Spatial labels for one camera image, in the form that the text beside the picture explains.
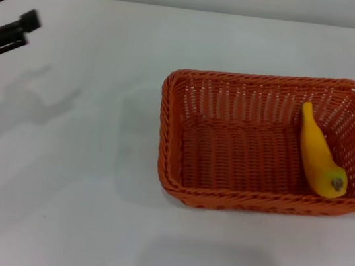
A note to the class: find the yellow banana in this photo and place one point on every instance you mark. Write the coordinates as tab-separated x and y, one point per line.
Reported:
316	153

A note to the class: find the orange woven plastic basket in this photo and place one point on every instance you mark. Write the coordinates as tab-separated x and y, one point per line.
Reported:
244	156

